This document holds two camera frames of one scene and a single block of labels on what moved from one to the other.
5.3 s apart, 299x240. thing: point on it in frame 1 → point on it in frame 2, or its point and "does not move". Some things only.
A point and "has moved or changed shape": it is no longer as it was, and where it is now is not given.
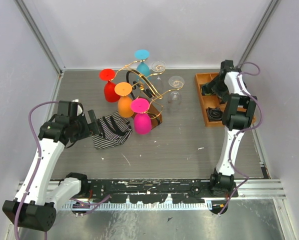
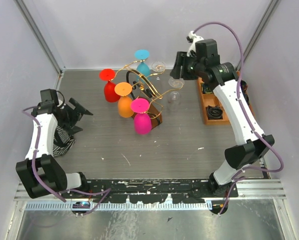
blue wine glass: [142, 68] does not move
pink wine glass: [142, 121] does not move
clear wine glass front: [174, 98] does not move
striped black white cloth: [115, 129] has moved or changed shape
